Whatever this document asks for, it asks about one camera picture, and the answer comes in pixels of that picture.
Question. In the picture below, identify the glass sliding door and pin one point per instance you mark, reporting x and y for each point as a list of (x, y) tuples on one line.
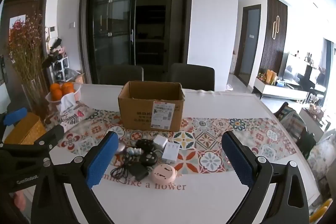
[(113, 22)]

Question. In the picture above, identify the television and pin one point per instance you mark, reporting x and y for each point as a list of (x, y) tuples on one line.
[(296, 71)]

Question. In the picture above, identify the white cube charger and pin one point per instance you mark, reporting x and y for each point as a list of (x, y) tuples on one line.
[(160, 140)]

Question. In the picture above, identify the wooden chair with cushion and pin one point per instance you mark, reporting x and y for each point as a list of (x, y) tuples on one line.
[(291, 121)]

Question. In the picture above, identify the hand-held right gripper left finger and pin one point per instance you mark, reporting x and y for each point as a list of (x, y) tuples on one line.
[(102, 158)]

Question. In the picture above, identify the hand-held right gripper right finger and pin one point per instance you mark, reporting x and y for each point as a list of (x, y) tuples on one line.
[(239, 161)]

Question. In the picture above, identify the grey interior door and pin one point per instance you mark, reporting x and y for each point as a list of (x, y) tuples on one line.
[(249, 40)]

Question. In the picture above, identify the glass vase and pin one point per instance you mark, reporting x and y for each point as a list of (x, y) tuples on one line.
[(34, 95)]

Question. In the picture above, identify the yellow plastic object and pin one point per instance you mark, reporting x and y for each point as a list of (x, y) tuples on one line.
[(319, 211)]

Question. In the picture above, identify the orange paper bag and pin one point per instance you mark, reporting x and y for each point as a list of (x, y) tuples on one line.
[(271, 77)]

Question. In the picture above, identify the grey pink computer mouse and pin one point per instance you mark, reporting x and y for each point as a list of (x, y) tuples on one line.
[(120, 148)]

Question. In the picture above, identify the white USB hub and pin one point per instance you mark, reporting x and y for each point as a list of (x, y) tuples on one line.
[(170, 151)]

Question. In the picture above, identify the black round gadget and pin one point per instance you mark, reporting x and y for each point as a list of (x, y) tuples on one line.
[(148, 157)]

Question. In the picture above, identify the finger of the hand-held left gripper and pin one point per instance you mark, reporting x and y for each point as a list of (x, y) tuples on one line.
[(51, 134), (14, 116)]

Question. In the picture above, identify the dark dining chair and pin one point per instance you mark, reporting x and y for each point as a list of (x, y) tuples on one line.
[(191, 75), (120, 74)]

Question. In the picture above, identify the black plastic gadget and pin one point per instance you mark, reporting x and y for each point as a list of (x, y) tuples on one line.
[(145, 144)]

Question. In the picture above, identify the dark slatted wall panel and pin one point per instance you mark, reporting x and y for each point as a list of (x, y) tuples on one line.
[(275, 35)]

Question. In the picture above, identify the dried flower bunch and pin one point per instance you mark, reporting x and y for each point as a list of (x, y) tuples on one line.
[(25, 48)]

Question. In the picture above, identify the printed tissue pouch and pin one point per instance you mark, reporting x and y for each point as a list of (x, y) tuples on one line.
[(73, 113)]

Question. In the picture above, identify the orange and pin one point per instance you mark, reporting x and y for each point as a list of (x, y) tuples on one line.
[(55, 86), (67, 88), (56, 94)]

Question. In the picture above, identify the person's left hand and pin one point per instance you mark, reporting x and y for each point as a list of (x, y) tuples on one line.
[(19, 200)]

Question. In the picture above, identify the black power adapter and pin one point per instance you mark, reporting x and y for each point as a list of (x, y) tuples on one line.
[(137, 170)]

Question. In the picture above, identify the wall intercom panel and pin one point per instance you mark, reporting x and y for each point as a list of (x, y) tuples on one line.
[(53, 31)]

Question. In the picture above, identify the yellow woven box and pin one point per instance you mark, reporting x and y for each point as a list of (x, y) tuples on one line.
[(25, 129)]

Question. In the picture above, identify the cardboard box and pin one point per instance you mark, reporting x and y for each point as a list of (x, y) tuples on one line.
[(149, 106)]

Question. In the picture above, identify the vase of dried flowers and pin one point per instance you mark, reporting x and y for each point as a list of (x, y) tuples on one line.
[(15, 29)]

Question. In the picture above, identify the white fruit basket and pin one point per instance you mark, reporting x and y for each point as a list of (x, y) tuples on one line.
[(74, 95)]

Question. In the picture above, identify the pink round socket adapter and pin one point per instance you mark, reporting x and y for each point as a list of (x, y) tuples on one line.
[(164, 174)]

